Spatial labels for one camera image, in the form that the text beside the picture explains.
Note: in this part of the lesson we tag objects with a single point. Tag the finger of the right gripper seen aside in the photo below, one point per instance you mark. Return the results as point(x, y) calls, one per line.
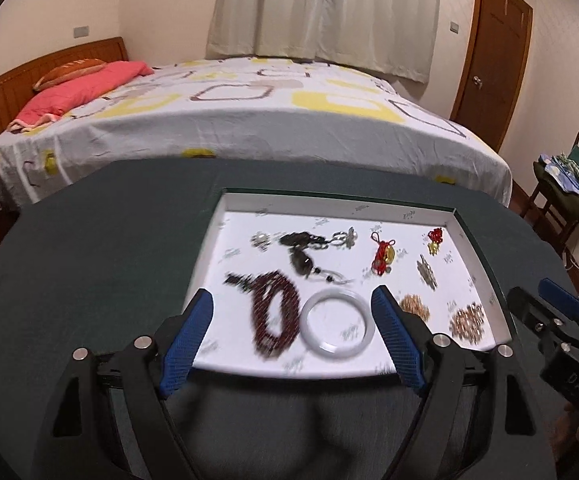
point(565, 302)

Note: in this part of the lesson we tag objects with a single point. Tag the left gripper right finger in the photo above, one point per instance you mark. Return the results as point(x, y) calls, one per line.
point(405, 336)

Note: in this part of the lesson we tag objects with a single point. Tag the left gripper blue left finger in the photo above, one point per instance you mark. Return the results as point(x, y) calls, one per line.
point(188, 330)

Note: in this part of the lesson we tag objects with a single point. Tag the rose gold bead cluster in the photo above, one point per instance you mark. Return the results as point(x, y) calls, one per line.
point(413, 304)

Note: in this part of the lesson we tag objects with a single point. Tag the white jade bangle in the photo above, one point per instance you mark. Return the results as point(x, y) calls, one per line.
point(336, 324)

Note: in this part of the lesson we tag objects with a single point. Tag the gold pearl flower brooch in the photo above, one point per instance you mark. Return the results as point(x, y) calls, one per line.
point(467, 324)

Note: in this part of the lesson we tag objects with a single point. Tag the crystal leaf brooch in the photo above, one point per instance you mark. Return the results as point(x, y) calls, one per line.
point(426, 273)

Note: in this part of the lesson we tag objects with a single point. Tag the red tassel gold charm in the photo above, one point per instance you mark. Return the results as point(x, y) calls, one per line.
point(384, 255)

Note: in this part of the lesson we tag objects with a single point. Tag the small red gold charm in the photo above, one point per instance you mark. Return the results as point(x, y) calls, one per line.
point(435, 239)

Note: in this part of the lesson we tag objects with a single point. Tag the pearl crystal earring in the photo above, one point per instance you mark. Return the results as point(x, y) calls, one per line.
point(261, 241)

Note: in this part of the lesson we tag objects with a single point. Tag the dark green jewelry box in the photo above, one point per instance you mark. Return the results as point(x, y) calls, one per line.
point(321, 242)

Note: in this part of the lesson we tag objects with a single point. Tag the dark blue table mat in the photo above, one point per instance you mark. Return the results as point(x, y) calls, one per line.
point(111, 256)

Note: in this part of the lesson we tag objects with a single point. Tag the pile of clothes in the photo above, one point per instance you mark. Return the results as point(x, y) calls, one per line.
point(562, 173)

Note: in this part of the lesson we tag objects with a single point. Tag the wooden chair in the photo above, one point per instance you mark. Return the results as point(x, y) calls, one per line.
point(562, 216)

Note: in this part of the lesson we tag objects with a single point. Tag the bed with patterned sheet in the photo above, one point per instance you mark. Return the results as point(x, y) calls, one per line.
point(249, 108)

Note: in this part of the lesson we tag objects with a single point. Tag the brown wooden door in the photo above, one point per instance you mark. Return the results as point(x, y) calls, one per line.
point(494, 67)

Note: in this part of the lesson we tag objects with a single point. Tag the pink pillow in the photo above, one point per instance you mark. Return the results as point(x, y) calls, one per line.
point(51, 104)

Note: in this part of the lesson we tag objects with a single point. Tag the orange patterned cushion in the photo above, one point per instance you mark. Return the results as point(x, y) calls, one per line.
point(68, 72)

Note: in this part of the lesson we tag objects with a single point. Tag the beige curtain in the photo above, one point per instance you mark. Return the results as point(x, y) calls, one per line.
point(389, 37)

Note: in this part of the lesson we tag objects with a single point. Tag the wall socket plate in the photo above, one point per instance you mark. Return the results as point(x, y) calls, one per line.
point(81, 32)

